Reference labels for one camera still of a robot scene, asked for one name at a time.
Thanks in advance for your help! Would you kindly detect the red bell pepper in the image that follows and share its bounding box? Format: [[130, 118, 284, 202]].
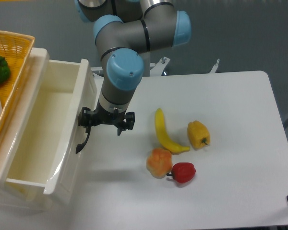
[[166, 162, 196, 184]]

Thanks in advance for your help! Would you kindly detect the white drawer cabinet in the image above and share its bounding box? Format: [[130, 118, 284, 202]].
[[0, 48, 51, 210]]

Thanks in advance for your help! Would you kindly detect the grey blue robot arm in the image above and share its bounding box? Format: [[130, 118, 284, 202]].
[[75, 0, 192, 133]]

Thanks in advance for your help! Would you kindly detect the yellow bell pepper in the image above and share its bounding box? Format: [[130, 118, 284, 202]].
[[187, 120, 211, 149]]

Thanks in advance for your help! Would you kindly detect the yellow banana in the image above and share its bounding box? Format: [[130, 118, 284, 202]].
[[155, 108, 190, 154]]

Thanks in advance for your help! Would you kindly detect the orange bread roll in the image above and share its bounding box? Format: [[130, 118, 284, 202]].
[[146, 148, 173, 178]]

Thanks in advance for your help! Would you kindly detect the yellow woven basket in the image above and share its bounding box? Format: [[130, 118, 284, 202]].
[[0, 30, 35, 134]]

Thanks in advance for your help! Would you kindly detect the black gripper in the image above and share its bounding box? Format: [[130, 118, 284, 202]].
[[77, 106, 135, 136]]

